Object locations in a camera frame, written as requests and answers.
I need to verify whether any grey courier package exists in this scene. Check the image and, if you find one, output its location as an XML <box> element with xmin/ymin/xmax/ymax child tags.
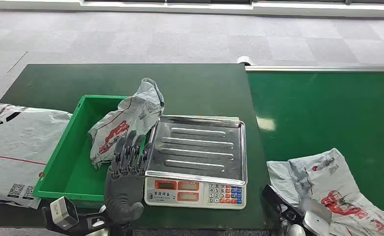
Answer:
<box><xmin>87</xmin><ymin>77</ymin><xmax>165</xmax><ymax>169</ymax></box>

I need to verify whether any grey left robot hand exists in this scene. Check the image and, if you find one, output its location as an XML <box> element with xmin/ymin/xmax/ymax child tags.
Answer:
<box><xmin>104</xmin><ymin>130</ymin><xmax>153</xmax><ymax>226</ymax></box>

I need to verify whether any green plastic bin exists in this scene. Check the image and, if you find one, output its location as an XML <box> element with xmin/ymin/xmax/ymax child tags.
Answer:
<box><xmin>32</xmin><ymin>94</ymin><xmax>156</xmax><ymax>203</ymax></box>

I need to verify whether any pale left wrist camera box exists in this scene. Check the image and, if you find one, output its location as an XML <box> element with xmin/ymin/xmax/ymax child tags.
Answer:
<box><xmin>50</xmin><ymin>196</ymin><xmax>79</xmax><ymax>231</ymax></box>

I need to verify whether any silver conveyor side rail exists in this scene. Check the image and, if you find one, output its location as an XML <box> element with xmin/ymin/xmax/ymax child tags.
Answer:
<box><xmin>245</xmin><ymin>66</ymin><xmax>384</xmax><ymax>73</ymax></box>

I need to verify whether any green conveyor belt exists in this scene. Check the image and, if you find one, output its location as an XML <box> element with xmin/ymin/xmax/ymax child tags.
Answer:
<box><xmin>246</xmin><ymin>65</ymin><xmax>384</xmax><ymax>225</ymax></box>

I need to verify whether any large flat white courier package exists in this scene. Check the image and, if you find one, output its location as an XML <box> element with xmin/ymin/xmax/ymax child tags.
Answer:
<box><xmin>0</xmin><ymin>103</ymin><xmax>73</xmax><ymax>210</ymax></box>

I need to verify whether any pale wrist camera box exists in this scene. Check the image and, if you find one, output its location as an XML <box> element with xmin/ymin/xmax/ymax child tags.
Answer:
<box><xmin>50</xmin><ymin>196</ymin><xmax>79</xmax><ymax>231</ymax></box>
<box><xmin>300</xmin><ymin>198</ymin><xmax>333</xmax><ymax>236</ymax></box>

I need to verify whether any window frame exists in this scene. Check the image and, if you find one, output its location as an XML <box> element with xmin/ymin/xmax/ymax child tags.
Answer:
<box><xmin>0</xmin><ymin>0</ymin><xmax>384</xmax><ymax>19</ymax></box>

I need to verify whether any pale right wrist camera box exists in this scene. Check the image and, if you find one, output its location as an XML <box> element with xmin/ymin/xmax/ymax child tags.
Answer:
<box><xmin>300</xmin><ymin>198</ymin><xmax>333</xmax><ymax>236</ymax></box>

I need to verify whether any electronic scale with steel tray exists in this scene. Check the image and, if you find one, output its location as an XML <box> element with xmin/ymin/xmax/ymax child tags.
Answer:
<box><xmin>144</xmin><ymin>115</ymin><xmax>248</xmax><ymax>210</ymax></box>

